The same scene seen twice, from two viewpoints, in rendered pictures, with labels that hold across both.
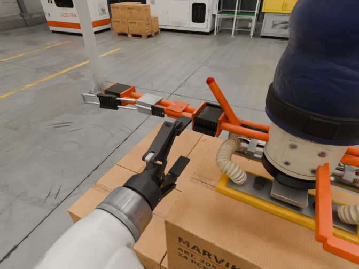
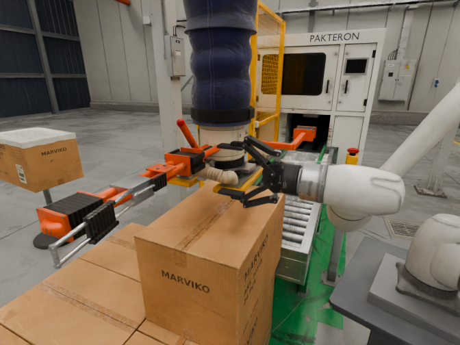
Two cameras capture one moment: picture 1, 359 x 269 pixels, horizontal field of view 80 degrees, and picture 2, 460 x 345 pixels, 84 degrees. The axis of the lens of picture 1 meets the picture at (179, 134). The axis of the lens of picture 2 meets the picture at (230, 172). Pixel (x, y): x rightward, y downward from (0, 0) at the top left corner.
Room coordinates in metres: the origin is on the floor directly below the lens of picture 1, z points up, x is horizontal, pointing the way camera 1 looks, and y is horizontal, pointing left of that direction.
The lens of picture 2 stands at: (0.45, 0.64, 1.46)
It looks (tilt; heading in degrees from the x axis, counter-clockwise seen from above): 20 degrees down; 267
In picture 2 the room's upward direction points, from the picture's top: straight up
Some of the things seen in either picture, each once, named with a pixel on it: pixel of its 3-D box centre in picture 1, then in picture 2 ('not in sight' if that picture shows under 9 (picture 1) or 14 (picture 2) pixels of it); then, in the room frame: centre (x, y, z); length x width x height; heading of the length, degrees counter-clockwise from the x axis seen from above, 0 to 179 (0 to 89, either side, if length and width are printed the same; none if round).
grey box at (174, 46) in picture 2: not in sight; (176, 57); (0.75, -1.68, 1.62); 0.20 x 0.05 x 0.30; 63
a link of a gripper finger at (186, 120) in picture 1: (179, 125); (231, 146); (0.41, 0.00, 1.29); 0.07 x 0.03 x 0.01; 152
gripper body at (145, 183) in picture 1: (148, 184); (280, 177); (0.29, 0.06, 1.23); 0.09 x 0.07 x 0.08; 152
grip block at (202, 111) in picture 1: (210, 118); (185, 161); (0.54, -0.09, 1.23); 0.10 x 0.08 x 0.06; 152
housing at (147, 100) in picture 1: (150, 104); (132, 189); (0.64, 0.10, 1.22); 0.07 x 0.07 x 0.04; 62
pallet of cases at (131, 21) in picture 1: (136, 19); not in sight; (7.80, 1.41, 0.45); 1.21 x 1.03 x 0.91; 67
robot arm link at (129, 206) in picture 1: (125, 213); (311, 182); (0.22, 0.10, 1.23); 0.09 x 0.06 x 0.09; 62
